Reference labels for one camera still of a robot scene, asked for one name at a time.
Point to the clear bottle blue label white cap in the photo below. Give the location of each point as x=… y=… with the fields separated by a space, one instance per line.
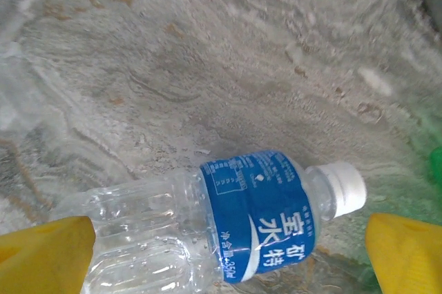
x=262 y=211

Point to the green plastic bottle yellow cap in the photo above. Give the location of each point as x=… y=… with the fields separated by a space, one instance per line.
x=435 y=164

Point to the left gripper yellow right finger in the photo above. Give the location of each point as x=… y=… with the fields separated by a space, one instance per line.
x=407 y=259

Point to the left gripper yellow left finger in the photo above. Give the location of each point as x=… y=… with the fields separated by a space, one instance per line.
x=38 y=259

